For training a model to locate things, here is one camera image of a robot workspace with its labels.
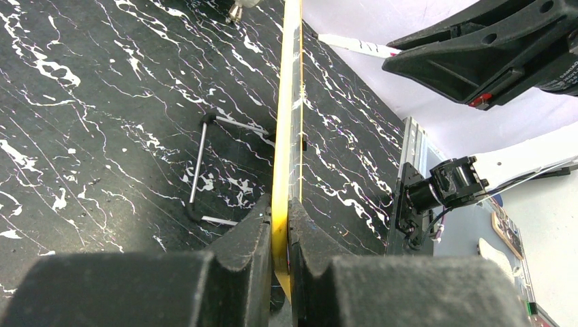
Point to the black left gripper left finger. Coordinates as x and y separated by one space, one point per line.
228 283

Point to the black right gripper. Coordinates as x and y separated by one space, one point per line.
491 52

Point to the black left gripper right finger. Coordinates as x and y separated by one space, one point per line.
334 287

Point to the yellow framed whiteboard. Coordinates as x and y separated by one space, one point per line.
289 141

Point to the white orange whiteboard marker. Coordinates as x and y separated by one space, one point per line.
357 45

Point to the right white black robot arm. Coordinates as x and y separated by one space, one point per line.
458 182

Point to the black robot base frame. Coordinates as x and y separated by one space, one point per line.
412 213

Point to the aluminium rail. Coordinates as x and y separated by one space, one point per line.
414 147

